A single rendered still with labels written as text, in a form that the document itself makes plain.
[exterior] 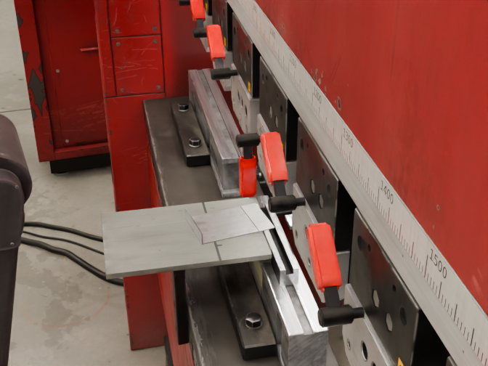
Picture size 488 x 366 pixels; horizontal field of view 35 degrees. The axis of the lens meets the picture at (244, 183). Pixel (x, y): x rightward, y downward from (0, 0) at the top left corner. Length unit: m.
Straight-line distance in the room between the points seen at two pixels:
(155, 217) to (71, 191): 2.14
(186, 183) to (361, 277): 1.00
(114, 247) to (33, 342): 1.43
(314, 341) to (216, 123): 0.72
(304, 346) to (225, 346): 0.16
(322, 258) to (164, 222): 0.63
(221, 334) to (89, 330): 1.43
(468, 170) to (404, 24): 0.13
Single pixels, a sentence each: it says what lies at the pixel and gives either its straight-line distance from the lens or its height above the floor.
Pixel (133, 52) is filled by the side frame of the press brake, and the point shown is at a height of 1.01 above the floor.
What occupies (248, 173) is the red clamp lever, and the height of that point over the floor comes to 1.19.
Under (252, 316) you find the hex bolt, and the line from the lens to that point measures 1.24.
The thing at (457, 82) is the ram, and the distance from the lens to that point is 0.50.
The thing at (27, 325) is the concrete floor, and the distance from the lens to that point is 2.74.
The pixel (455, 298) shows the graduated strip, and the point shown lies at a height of 1.39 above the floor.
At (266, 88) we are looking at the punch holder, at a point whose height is 1.31.
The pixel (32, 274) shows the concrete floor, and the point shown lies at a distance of 2.97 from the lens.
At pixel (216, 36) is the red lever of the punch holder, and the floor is 1.30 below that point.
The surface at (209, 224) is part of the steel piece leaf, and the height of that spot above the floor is 1.00.
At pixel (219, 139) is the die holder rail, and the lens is 1.65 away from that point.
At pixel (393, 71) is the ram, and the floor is 1.49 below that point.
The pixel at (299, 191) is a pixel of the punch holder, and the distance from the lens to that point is 0.90.
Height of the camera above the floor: 1.71
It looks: 30 degrees down
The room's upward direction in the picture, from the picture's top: straight up
